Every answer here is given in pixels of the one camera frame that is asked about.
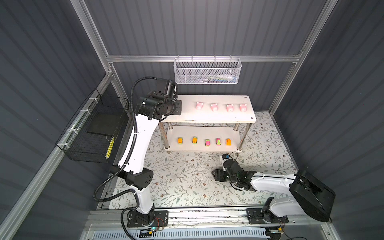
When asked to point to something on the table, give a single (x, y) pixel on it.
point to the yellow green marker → (109, 150)
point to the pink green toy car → (218, 141)
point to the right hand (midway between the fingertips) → (217, 173)
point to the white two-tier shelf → (216, 123)
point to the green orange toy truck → (194, 140)
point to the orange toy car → (228, 142)
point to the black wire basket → (88, 136)
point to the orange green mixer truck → (180, 140)
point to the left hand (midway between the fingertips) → (176, 106)
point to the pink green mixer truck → (207, 142)
